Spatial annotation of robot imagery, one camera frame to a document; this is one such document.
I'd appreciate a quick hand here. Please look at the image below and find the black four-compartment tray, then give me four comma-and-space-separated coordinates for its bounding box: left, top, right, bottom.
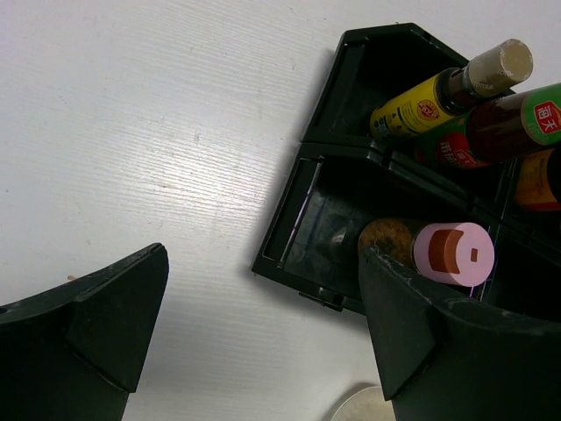
252, 23, 560, 321

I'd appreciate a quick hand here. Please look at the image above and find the red sauce bottle yellow cap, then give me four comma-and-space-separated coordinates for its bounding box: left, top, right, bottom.
414, 83, 560, 169

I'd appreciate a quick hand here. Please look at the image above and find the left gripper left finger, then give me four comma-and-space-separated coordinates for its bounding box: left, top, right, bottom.
1, 243, 169, 420

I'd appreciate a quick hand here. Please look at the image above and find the clear glass jar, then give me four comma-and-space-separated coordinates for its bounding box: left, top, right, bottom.
325, 384, 396, 421

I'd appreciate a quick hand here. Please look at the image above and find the dark sauce jar red lid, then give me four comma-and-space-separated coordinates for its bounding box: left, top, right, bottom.
515, 147, 560, 212

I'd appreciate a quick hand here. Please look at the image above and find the yellow label bottle beige cap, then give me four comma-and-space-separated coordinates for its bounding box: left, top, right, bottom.
369, 39, 534, 140

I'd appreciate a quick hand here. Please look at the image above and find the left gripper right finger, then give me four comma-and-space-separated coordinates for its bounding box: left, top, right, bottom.
359, 247, 560, 420

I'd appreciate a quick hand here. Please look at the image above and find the pink cap spice shaker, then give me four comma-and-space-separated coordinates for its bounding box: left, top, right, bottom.
358, 218, 495, 288

